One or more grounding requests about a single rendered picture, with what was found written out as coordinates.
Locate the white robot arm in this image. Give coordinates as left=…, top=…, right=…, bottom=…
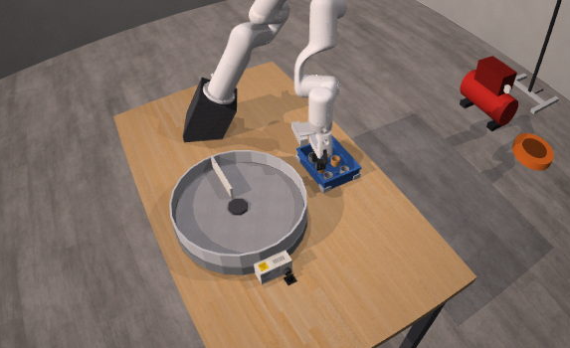
left=203, top=0, right=347, bottom=146

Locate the blue crate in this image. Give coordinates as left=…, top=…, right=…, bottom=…
left=296, top=135, right=362, bottom=189

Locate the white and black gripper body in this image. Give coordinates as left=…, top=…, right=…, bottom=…
left=309, top=128, right=332, bottom=159

